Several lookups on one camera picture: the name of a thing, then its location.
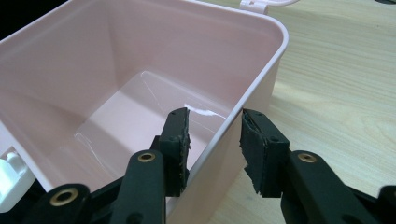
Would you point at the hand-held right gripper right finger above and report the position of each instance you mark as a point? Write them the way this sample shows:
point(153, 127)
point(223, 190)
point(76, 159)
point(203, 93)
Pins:
point(264, 152)

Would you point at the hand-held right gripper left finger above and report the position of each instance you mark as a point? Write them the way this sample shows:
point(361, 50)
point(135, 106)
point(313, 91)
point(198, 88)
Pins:
point(176, 149)

